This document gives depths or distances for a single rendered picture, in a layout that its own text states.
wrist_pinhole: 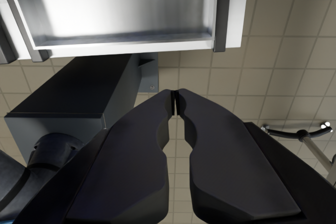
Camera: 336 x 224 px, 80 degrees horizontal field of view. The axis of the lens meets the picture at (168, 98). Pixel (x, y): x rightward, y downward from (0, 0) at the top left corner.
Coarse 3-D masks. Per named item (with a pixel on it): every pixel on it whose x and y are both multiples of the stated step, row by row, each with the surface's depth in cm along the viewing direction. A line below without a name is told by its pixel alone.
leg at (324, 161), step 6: (306, 138) 136; (306, 144) 134; (312, 144) 131; (312, 150) 129; (318, 150) 126; (318, 156) 124; (324, 156) 122; (324, 162) 119; (330, 162) 118; (330, 168) 115
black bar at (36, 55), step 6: (12, 0) 27; (12, 6) 28; (12, 12) 28; (18, 12) 28; (18, 18) 29; (18, 24) 29; (24, 30) 29; (24, 36) 30; (24, 42) 30; (30, 42) 30; (30, 48) 31; (30, 54) 31; (36, 54) 31; (42, 54) 32; (36, 60) 32; (42, 60) 32
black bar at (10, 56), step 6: (0, 30) 31; (0, 36) 31; (0, 42) 31; (6, 42) 32; (0, 48) 31; (6, 48) 32; (0, 54) 31; (6, 54) 32; (12, 54) 33; (0, 60) 32; (6, 60) 32; (12, 60) 33
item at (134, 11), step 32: (32, 0) 29; (64, 0) 29; (96, 0) 29; (128, 0) 29; (160, 0) 29; (192, 0) 29; (32, 32) 29; (64, 32) 31; (96, 32) 31; (128, 32) 31; (160, 32) 31; (192, 32) 31
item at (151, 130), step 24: (168, 96) 11; (120, 120) 9; (144, 120) 9; (120, 144) 8; (144, 144) 8; (96, 168) 7; (120, 168) 7; (144, 168) 7; (96, 192) 6; (120, 192) 6; (144, 192) 6; (168, 192) 7; (72, 216) 5; (96, 216) 5; (120, 216) 6; (144, 216) 6
